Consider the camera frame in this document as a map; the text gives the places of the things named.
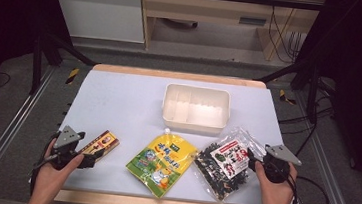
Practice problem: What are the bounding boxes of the right hand-held gripper cable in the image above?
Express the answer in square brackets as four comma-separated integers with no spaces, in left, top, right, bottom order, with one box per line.
[271,164,333,204]

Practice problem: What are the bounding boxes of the thin black floor cable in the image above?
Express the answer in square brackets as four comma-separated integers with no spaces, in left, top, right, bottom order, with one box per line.
[0,72,13,94]

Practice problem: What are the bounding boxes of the yellow and black tape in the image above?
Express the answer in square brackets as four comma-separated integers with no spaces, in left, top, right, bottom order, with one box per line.
[277,88,299,107]
[64,66,81,86]

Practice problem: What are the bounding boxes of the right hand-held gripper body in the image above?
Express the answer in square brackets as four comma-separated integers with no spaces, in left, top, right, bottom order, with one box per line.
[255,142,303,187]

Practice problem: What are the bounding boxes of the black floor cables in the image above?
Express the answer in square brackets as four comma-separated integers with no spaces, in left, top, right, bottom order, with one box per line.
[273,75,339,162]

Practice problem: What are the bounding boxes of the grey desk handle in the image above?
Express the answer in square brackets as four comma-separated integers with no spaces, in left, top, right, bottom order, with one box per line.
[238,16,267,28]

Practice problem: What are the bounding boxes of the black metal stand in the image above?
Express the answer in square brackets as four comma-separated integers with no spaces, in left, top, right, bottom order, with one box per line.
[253,51,326,125]
[28,30,100,102]

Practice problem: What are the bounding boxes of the aluminium floor rail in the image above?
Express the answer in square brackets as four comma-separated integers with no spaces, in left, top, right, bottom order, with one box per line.
[0,60,57,204]
[284,91,362,204]

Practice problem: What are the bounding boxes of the white table mat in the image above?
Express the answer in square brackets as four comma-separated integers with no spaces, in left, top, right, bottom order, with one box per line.
[28,64,312,204]

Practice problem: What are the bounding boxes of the white plastic storage box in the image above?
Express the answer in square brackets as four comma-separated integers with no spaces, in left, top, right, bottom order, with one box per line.
[160,82,233,137]

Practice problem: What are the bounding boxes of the yellow spouted pouch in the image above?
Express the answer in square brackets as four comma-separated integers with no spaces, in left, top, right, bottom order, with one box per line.
[123,124,200,203]

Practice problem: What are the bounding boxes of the person's right hand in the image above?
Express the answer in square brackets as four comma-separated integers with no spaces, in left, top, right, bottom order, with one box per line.
[252,158,299,204]

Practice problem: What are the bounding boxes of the person's left hand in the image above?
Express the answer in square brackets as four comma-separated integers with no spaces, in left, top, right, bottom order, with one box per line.
[30,136,87,204]

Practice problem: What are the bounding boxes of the clear bag of dried seaweed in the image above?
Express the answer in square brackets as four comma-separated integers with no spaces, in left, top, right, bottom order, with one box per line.
[189,123,270,204]

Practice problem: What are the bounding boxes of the hand-held gripper cable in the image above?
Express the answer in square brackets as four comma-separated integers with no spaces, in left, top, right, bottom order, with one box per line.
[271,164,333,204]
[27,129,62,198]

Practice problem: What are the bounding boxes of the white cabinet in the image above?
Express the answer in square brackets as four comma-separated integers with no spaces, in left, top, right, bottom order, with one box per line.
[42,0,150,44]

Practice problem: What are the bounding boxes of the black curtain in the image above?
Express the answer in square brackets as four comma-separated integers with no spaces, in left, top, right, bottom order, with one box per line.
[0,0,76,125]
[281,0,362,203]

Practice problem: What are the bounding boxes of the left hand-held gripper cable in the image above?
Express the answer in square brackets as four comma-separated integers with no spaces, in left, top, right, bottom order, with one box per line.
[27,129,62,198]

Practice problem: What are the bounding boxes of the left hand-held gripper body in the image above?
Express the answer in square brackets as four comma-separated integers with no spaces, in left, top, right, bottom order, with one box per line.
[49,123,93,174]

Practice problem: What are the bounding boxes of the hanging black cables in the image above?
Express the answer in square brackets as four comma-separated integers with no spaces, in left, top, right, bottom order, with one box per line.
[264,4,306,65]

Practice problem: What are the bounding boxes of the red and gold packet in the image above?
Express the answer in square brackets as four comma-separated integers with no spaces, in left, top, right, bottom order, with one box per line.
[79,127,122,167]

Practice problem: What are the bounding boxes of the wooden desk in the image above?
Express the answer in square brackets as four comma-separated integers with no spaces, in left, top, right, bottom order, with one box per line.
[133,0,327,67]

